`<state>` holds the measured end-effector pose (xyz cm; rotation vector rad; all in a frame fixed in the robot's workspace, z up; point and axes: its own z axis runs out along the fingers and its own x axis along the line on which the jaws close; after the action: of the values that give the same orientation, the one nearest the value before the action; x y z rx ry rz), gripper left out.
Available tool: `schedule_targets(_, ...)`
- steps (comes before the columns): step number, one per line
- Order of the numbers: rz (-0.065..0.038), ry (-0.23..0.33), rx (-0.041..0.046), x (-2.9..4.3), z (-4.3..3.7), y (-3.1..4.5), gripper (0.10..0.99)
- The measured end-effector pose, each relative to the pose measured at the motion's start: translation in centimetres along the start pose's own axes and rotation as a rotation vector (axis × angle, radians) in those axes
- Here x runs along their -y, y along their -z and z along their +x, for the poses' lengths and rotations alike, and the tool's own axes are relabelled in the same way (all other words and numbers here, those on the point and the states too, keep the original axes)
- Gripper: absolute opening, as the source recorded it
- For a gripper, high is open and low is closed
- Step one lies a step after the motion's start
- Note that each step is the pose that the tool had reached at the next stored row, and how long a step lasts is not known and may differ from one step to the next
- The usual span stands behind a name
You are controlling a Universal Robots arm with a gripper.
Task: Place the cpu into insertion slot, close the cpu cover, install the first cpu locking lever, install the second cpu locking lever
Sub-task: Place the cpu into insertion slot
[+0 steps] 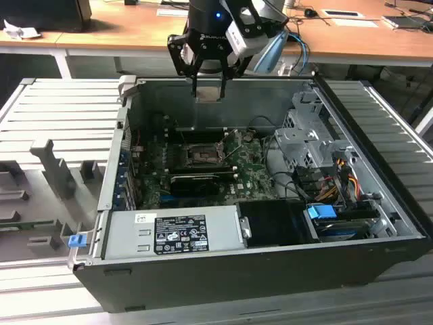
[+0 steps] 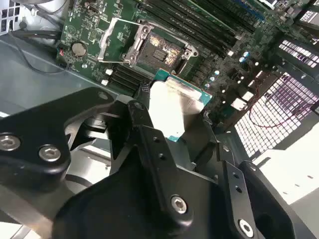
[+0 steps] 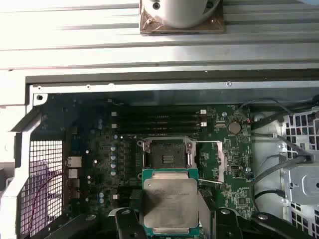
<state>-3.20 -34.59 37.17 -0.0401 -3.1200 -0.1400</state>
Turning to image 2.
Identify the silver CPU with green edge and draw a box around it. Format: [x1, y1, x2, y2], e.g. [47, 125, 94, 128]
[149, 67, 214, 143]

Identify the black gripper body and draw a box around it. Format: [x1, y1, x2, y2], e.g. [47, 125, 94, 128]
[53, 149, 234, 239]

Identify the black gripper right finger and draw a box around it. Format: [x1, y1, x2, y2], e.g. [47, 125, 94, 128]
[203, 113, 311, 239]

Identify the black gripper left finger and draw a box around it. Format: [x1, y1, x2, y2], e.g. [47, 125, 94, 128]
[0, 83, 194, 225]

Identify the metal socket cover frame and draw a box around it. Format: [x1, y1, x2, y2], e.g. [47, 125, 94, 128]
[97, 16, 150, 63]

